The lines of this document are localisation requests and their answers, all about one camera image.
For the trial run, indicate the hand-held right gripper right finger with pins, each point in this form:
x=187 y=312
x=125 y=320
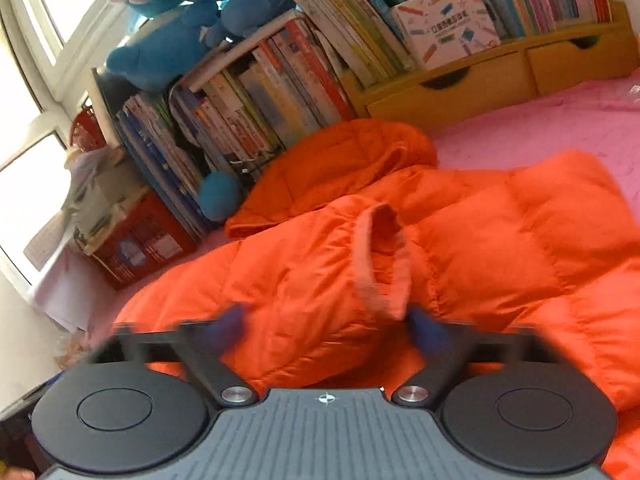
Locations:
x=422 y=332

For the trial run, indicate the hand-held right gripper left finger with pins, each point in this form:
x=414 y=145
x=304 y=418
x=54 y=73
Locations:
x=231 y=327

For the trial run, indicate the orange puffer jacket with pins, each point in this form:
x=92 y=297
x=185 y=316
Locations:
x=475 y=240

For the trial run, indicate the red plastic crate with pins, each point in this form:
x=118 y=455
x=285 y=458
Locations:
x=145 y=245

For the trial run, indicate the blue round plush ball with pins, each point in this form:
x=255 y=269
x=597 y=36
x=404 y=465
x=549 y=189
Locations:
x=220 y=196

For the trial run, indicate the stack of papers and magazines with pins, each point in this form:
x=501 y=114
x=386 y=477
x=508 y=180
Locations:
x=100 y=195

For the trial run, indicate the white paper sheet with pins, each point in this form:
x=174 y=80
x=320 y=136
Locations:
x=50 y=270

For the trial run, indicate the row of books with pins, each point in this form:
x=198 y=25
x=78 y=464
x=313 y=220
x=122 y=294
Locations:
x=280 y=90

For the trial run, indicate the red basket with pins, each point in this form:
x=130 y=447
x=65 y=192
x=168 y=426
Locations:
x=87 y=130

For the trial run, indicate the wooden drawer shelf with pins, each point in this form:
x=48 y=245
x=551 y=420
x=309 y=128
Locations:
x=475 y=85

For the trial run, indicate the large blue plush toy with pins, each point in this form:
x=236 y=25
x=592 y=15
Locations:
x=165 y=45

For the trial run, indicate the white pencil-print box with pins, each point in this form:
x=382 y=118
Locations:
x=445 y=25

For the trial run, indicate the clear plastic wrapper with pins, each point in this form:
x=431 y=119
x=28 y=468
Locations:
x=633 y=92

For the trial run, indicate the small blue plush toy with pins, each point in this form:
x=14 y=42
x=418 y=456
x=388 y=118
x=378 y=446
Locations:
x=255 y=5

